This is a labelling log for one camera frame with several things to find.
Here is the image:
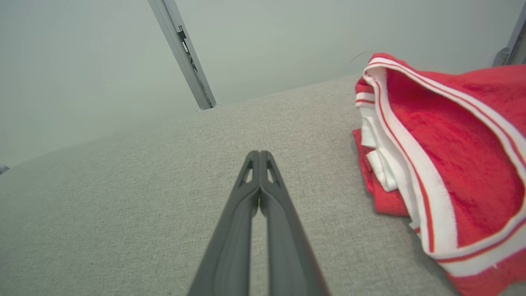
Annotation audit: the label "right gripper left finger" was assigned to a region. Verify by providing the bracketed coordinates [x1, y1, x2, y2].
[187, 150, 260, 296]

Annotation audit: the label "grey partition post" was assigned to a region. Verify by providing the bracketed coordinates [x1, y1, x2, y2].
[147, 0, 217, 111]

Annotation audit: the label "grey partition end frame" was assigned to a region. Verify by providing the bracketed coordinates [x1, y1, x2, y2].
[492, 3, 526, 67]

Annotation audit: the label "red shirt white sleeves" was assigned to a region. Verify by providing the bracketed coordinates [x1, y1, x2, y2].
[352, 52, 526, 296]

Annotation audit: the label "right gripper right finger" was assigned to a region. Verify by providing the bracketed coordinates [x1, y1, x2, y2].
[260, 150, 329, 296]

